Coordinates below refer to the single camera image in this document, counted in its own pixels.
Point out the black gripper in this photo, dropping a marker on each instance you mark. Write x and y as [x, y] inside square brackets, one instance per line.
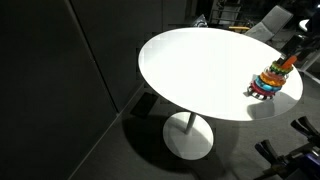
[301, 46]

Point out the grey chair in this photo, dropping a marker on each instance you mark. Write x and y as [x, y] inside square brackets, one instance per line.
[271, 23]

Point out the black white striped stacker base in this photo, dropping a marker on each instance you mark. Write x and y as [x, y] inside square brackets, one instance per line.
[258, 96]

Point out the small white round table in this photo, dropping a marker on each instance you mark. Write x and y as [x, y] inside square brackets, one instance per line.
[304, 24]

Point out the yellow bar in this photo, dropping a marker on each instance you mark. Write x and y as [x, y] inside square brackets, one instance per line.
[239, 28]

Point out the black spring clamp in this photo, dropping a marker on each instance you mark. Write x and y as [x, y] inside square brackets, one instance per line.
[306, 128]
[271, 153]

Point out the dark metal shelf cart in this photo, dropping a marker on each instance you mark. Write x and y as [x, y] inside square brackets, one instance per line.
[224, 11]

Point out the black box with white print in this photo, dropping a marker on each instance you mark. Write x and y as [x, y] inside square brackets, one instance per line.
[201, 21]

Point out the white round table base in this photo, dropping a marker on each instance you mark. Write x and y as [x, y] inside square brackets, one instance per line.
[188, 140]

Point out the dark flat floor box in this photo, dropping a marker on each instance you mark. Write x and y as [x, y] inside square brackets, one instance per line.
[144, 105]

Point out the white table pedestal pole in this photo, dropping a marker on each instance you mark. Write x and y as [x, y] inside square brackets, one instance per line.
[190, 122]

